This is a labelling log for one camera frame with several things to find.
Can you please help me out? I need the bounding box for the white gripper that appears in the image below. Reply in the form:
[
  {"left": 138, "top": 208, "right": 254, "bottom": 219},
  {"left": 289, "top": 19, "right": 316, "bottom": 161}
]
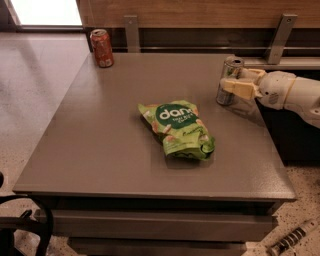
[{"left": 220, "top": 68, "right": 296, "bottom": 110}]

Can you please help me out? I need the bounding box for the silver redbull can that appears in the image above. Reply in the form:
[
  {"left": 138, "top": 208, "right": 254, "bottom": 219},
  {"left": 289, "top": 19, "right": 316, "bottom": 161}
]
[{"left": 216, "top": 56, "right": 244, "bottom": 106}]

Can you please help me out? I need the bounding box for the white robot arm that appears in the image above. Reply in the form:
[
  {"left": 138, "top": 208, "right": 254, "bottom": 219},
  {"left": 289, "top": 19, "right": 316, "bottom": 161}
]
[{"left": 220, "top": 68, "right": 320, "bottom": 128}]

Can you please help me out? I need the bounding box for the red coke can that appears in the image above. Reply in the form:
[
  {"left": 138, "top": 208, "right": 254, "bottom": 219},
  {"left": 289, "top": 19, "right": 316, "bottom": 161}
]
[{"left": 90, "top": 29, "right": 114, "bottom": 68}]

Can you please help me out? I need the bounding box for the green chip bag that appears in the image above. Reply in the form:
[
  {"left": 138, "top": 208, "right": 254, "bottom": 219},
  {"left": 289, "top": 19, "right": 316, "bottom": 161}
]
[{"left": 138, "top": 100, "right": 215, "bottom": 160}]

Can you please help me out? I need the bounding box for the grey table drawer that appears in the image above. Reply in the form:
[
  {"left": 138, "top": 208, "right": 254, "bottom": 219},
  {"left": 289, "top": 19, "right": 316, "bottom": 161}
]
[{"left": 52, "top": 210, "right": 277, "bottom": 242}]

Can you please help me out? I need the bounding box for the striped tool on floor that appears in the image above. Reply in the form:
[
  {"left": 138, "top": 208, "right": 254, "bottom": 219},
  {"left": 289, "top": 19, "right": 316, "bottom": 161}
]
[{"left": 267, "top": 219, "right": 319, "bottom": 256}]

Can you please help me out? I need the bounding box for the wooden counter panel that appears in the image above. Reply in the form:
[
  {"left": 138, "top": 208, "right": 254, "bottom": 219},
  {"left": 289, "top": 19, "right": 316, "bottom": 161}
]
[{"left": 76, "top": 0, "right": 320, "bottom": 28}]

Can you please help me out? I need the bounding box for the right metal bracket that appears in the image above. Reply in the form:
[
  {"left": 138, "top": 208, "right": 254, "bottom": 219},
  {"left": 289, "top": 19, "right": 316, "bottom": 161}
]
[{"left": 266, "top": 13, "right": 298, "bottom": 65}]

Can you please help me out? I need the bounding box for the metal bracket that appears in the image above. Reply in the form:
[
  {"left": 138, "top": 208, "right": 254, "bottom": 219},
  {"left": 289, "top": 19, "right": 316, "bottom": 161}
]
[
  {"left": 266, "top": 13, "right": 298, "bottom": 65},
  {"left": 124, "top": 15, "right": 141, "bottom": 53}
]

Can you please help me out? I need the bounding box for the left metal bracket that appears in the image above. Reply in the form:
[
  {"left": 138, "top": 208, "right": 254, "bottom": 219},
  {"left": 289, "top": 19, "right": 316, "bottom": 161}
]
[{"left": 124, "top": 15, "right": 141, "bottom": 53}]

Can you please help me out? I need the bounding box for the black chair frame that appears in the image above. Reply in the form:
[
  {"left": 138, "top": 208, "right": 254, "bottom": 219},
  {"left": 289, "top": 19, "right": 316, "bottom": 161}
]
[{"left": 0, "top": 171, "right": 55, "bottom": 256}]

